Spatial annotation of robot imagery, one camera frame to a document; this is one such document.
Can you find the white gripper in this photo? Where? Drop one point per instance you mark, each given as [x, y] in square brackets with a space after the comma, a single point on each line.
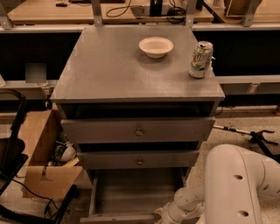
[168, 212]

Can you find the black chair frame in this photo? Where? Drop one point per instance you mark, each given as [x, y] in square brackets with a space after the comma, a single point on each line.
[12, 160]

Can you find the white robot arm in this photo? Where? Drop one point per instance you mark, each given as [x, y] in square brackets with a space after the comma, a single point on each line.
[234, 178]

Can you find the grey top drawer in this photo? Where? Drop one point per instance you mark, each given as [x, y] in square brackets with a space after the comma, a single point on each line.
[96, 131]

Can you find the grey wooden drawer cabinet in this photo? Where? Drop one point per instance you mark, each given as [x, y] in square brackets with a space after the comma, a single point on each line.
[108, 76]

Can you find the green white soda can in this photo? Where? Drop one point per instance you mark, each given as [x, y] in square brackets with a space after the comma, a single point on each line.
[201, 59]

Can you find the grey bottom drawer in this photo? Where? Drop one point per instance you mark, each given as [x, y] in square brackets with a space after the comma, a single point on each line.
[132, 196]

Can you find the wooden desk left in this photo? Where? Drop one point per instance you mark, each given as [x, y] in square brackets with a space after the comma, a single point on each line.
[58, 12]

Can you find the grey middle drawer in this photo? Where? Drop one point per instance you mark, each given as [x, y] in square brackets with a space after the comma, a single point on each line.
[137, 159]

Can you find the brown cardboard box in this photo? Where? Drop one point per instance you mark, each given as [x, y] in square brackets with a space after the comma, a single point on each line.
[40, 133]

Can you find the grey drawer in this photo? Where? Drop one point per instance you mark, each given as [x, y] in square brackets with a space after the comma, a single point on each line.
[137, 159]
[132, 196]
[96, 131]

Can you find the white bowl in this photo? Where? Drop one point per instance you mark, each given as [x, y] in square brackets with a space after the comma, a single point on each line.
[156, 47]

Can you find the wooden desk right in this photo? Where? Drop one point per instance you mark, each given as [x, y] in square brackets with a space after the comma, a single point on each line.
[267, 12]

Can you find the wooden desk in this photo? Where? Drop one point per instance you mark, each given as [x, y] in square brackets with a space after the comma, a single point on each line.
[267, 12]
[58, 12]

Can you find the black stand with metal pole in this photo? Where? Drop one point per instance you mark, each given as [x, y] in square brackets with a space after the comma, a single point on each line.
[256, 138]

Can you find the white cup in box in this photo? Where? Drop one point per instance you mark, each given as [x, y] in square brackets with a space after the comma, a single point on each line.
[69, 153]

